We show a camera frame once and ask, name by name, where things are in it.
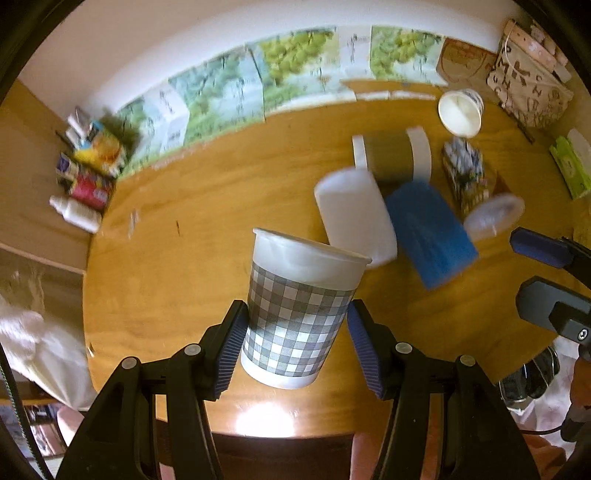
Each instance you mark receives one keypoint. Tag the blue plastic cup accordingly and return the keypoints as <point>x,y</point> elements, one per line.
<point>430,233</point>

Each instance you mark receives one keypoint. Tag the letter print fabric bag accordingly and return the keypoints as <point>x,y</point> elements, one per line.
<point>527,89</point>

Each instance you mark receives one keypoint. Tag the yellow pen holder can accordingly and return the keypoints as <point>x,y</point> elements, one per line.
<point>102,151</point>

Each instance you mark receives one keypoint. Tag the pink box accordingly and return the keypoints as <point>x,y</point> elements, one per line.
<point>537,44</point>

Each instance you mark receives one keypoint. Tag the olive green paper cup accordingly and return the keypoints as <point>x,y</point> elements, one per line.
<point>395,157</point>

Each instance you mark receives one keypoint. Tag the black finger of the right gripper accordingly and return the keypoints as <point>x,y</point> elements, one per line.
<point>561,253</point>

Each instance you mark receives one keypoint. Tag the white leaf print paper cup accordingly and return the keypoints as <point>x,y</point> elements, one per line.
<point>461,111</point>

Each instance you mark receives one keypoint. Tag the white plastic cup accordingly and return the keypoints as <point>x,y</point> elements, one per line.
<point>355,216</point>

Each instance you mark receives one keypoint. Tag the grey checked paper cup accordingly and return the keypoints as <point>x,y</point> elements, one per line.
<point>299,292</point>

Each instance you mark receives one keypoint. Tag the white lace cloth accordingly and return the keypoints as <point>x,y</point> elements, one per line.
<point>44,349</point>

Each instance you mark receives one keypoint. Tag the brown drawing card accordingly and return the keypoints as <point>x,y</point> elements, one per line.
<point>463,65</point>

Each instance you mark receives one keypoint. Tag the red pen holder can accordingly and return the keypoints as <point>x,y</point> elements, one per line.
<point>92,190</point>

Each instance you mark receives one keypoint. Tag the clear patterned plastic cup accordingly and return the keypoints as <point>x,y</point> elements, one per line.
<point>486,204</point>

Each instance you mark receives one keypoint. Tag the black pen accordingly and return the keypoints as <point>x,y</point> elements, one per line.
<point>523,128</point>

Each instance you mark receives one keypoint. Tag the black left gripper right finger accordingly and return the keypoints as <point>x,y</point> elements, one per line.
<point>444,413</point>

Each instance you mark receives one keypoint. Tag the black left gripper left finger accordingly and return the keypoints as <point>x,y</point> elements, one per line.
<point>117,438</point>

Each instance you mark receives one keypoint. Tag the green tissue pack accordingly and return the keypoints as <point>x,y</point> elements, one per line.
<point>572,155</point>

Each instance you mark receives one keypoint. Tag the white squeeze bottle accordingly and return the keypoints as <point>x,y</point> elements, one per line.
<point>77,214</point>

